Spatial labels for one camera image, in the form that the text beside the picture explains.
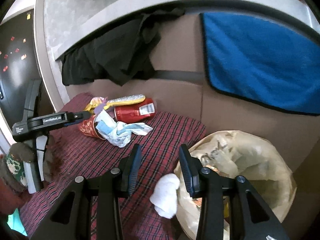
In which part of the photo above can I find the red patterned paper cup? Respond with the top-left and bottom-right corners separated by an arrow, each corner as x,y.
79,115 -> 107,140

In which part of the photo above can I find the black cloth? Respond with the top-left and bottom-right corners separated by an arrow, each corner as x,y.
61,7 -> 185,87

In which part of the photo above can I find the person's left forearm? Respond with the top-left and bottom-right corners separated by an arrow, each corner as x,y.
0,142 -> 34,193

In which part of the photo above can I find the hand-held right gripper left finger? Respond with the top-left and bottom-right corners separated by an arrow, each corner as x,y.
30,144 -> 143,240

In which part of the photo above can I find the yellow purple wrapper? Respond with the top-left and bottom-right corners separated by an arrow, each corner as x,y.
84,96 -> 108,114

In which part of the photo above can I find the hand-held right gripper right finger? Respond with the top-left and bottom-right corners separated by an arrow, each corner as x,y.
179,144 -> 292,240

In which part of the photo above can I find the black refrigerator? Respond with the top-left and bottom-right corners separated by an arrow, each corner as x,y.
0,9 -> 43,125

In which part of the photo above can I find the blue towel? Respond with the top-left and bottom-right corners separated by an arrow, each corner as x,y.
199,12 -> 320,117

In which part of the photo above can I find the red can with white label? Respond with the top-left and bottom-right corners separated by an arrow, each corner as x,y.
114,97 -> 156,123

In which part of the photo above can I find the white blue wrapper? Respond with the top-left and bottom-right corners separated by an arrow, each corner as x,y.
95,110 -> 153,147

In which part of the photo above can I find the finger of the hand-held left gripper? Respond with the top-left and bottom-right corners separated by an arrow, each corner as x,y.
66,112 -> 91,122
64,120 -> 87,128

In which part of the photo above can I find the white tissue wad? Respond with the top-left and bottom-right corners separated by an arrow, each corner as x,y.
149,173 -> 180,218

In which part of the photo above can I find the silver yellow wrapper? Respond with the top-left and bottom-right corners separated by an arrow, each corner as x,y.
106,94 -> 146,107

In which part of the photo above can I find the yellow plastic bin liner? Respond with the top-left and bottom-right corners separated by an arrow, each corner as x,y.
174,130 -> 297,240

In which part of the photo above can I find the red plaid cloth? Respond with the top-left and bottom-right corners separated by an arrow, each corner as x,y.
19,92 -> 208,240

